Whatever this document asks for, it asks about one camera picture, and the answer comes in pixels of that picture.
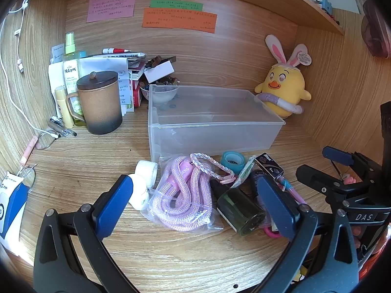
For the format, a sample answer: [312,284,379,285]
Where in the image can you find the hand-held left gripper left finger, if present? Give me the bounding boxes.
[33,175,138,293]

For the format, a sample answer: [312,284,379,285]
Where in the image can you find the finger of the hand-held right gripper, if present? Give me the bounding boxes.
[322,146,383,178]
[296,164,365,202]

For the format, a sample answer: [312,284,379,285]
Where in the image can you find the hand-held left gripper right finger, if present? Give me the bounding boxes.
[257,175,359,293]

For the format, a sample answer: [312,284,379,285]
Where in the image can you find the pink scissors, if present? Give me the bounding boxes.
[260,220,282,239]

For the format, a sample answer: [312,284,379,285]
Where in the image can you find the small white medicine bottle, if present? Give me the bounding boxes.
[128,173,150,211]

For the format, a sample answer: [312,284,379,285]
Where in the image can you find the dark green jar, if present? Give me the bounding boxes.
[217,188,266,236]

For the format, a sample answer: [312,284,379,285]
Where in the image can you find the small black box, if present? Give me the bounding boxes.
[255,153,284,180]

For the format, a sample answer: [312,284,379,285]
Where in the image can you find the green sachet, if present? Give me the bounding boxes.
[230,155,256,189]

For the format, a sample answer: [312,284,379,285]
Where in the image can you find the white tape roll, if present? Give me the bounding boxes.
[135,159,158,190]

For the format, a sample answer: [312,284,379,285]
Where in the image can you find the pink rope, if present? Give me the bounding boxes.
[142,156,225,232]

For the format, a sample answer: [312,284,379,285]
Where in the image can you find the clear plastic storage box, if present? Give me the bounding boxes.
[148,84,286,163]

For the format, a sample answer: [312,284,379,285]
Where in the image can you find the blue tape roll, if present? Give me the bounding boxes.
[221,151,246,174]

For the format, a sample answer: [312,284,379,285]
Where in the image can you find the yellow chick plush toy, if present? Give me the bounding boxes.
[254,34,313,119]

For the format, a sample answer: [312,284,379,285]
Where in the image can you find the thin-rimmed eyeglasses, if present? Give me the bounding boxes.
[18,128,58,187]

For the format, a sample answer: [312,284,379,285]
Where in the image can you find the blue and white carton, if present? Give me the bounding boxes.
[0,171,29,255]

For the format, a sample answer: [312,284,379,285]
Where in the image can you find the light pink pen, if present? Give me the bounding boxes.
[20,137,39,165]

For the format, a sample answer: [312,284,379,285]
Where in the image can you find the brown lidded mug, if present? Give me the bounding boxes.
[66,71,123,135]

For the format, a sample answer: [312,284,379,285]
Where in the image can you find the yellow lip balm stick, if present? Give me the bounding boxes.
[55,86,75,129]

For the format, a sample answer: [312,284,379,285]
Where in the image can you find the small white bowl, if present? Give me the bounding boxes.
[140,84,180,104]

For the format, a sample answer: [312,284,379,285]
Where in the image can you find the stack of papers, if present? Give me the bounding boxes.
[49,52,147,113]

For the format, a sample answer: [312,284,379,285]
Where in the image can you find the green spray bottle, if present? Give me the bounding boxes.
[63,32,87,127]

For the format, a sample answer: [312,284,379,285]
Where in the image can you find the blue toy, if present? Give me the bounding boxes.
[315,0,333,14]

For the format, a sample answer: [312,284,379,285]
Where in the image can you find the brown hair clip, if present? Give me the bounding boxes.
[146,55,178,68]

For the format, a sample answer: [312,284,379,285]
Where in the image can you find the orange paper note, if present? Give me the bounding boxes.
[142,8,218,33]

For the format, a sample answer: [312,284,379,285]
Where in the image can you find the pink paper note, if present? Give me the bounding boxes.
[86,0,137,23]

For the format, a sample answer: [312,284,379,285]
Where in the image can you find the green paper note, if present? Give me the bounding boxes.
[150,0,204,10]

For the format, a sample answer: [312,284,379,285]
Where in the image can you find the white and pink braided bracelet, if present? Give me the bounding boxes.
[190,153,236,184]

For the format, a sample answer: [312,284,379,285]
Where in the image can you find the white charging cable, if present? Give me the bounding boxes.
[0,0,58,135]

